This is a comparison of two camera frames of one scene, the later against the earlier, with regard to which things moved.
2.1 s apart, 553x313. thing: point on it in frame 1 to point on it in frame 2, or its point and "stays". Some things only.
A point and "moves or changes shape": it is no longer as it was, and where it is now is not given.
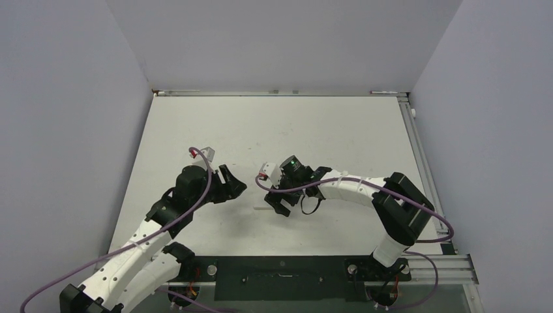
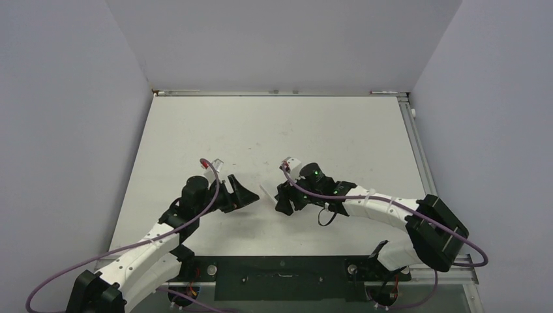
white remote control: x=267 y=207 moves or changes shape
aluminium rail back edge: x=194 y=93 stays
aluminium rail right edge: x=449 y=248 stays
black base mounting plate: x=289 y=278 stays
